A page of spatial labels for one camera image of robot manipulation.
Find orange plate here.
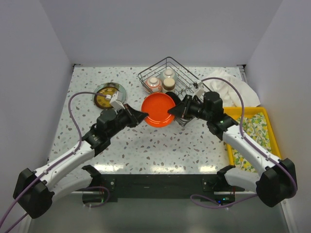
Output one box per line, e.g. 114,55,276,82
141,93,175,128

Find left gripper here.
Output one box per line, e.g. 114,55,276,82
107,103,148,138

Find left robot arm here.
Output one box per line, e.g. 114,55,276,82
13,104,148,218

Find yellow patterned plate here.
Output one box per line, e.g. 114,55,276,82
93,83,122,109

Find yellow plastic tray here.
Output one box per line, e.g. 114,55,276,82
226,107,282,166

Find white towel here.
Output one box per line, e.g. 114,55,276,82
204,69,261,107

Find white orange patterned bowl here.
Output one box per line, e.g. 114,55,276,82
144,77,162,94

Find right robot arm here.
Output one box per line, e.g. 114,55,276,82
168,92,298,207

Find cream brown cup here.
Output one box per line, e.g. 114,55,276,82
162,78,175,93

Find lemon print cloth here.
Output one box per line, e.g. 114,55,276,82
231,112,271,173

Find green floral plate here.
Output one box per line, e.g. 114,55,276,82
93,82,127,109

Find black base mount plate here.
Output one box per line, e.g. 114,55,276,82
88,174,244,202

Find pale green ribbed cup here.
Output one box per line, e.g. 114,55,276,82
159,69,178,83

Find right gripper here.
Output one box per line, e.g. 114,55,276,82
167,95,211,121

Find black wire dish rack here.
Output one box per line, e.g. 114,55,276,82
138,57,211,127

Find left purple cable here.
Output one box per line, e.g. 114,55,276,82
0,91,109,233

